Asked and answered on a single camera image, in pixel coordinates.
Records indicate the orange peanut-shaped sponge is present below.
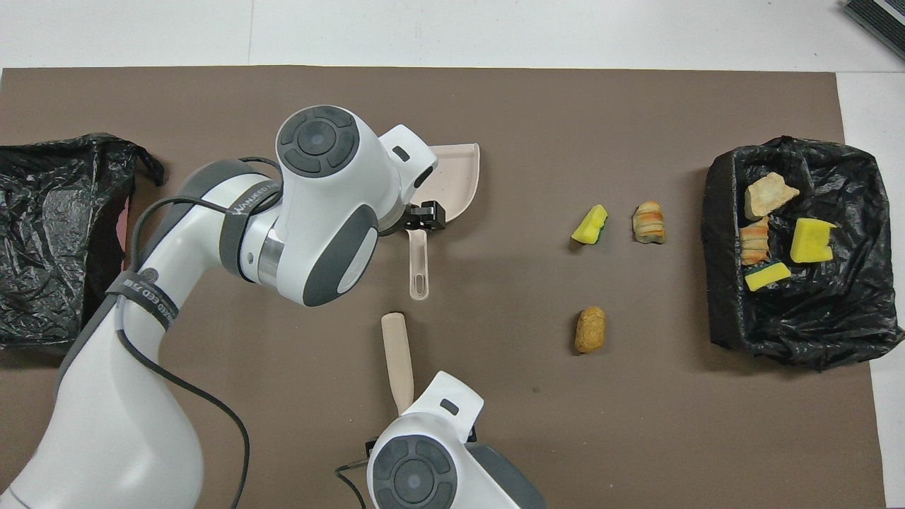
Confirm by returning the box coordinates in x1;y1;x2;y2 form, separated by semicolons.
574;305;607;354

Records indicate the pink waste bin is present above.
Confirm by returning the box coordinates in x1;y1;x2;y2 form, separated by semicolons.
115;197;133;273

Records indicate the yellow sponge piece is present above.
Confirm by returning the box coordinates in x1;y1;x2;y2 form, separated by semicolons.
744;259;793;293
790;217;838;264

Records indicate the yellow green sponge wedge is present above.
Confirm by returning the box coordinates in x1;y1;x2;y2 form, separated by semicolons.
571;204;609;246

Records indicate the black trash bag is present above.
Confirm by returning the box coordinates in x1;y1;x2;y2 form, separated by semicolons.
701;136;905;372
0;132;167;354

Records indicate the dark ribbed panel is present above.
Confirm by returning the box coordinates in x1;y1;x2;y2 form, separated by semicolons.
840;0;905;61

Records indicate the beige hand brush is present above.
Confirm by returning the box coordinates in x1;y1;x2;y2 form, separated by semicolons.
381;312;418;418

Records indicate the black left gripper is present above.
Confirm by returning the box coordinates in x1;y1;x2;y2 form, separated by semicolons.
403;200;448;232

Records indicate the beige sponge chunk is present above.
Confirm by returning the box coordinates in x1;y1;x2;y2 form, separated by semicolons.
744;172;801;221
739;216;771;267

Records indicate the beige plastic dustpan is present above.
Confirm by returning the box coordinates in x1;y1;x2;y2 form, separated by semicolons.
407;143;481;302

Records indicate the brown table mat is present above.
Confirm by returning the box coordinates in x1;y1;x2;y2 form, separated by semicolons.
0;66;886;509

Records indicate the black velcro cable strap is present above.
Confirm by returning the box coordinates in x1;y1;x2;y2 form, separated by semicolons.
218;180;284;280
106;269;177;329

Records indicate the orange striped foam piece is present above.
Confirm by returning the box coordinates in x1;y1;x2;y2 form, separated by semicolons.
632;201;667;245

